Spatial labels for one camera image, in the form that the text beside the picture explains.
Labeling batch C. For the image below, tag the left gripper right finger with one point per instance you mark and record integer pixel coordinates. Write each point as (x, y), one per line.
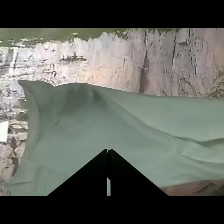
(130, 180)

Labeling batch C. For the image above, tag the pale green garment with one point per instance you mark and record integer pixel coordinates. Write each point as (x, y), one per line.
(140, 126)

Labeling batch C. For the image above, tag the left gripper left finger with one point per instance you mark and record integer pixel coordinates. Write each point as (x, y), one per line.
(88, 180)

